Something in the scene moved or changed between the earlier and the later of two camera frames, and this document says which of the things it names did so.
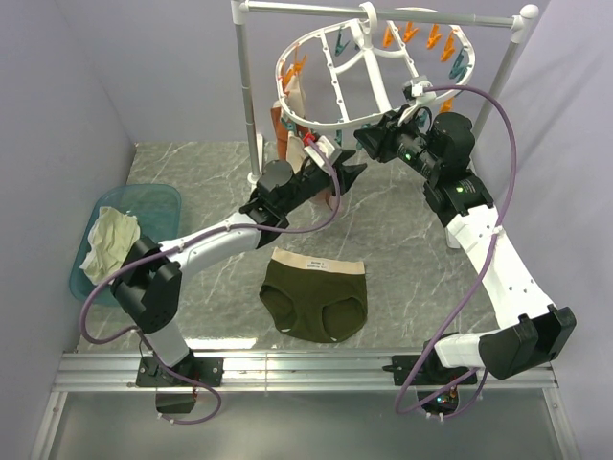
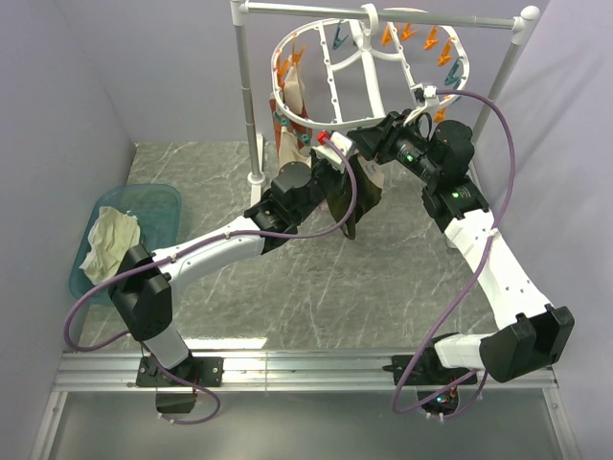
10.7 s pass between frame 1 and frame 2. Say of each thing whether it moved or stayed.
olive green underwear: moved
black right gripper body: stayed
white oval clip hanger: moved
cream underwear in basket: stayed
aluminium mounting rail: stayed
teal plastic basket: stayed
